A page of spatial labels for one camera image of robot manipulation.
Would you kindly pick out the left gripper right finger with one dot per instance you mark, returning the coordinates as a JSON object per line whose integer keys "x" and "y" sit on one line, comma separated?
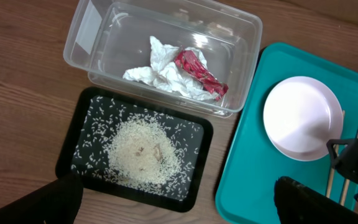
{"x": 298, "y": 204}

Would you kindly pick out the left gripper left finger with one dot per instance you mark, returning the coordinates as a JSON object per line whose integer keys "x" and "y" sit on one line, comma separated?
{"x": 57, "y": 202}

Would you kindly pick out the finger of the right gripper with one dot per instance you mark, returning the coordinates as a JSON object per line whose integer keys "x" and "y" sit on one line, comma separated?
{"x": 343, "y": 155}

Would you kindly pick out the large white plate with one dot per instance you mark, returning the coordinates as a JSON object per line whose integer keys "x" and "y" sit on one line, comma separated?
{"x": 301, "y": 114}

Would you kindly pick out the pile of white rice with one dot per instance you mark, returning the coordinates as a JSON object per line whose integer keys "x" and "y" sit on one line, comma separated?
{"x": 138, "y": 148}

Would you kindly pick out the white napkin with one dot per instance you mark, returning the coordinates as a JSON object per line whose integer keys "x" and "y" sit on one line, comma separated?
{"x": 163, "y": 73}

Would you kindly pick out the red snack wrapper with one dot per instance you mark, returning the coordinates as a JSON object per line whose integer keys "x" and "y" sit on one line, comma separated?
{"x": 188, "y": 61}

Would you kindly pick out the left wooden chopstick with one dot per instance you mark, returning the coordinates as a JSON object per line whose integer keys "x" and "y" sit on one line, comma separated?
{"x": 332, "y": 171}

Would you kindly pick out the black plastic tray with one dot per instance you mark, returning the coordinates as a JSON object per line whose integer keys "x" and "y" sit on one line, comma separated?
{"x": 73, "y": 135}

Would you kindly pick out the clear plastic bin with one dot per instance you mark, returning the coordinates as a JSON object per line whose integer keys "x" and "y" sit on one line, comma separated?
{"x": 108, "y": 37}

